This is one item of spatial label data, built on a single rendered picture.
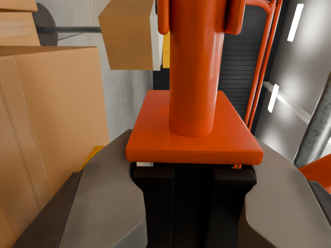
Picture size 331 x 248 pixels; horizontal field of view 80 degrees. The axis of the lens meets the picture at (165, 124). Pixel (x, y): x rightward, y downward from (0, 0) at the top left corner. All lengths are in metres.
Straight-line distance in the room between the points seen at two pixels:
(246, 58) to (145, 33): 10.08
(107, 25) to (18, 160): 1.42
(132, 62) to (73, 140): 1.42
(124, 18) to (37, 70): 1.33
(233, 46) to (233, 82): 1.86
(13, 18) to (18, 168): 0.83
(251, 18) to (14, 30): 10.65
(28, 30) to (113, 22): 0.65
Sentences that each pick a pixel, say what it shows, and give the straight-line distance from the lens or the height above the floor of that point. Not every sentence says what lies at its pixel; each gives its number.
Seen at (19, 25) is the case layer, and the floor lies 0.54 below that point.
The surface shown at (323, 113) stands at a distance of 6.25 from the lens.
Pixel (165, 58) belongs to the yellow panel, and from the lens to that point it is 7.50.
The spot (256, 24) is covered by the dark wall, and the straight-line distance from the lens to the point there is 11.28.
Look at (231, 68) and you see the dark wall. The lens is 11.33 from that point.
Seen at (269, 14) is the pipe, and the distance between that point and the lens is 8.22.
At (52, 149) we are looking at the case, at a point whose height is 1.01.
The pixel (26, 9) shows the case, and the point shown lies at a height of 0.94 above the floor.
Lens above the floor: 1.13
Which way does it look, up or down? 2 degrees down
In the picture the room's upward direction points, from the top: 91 degrees clockwise
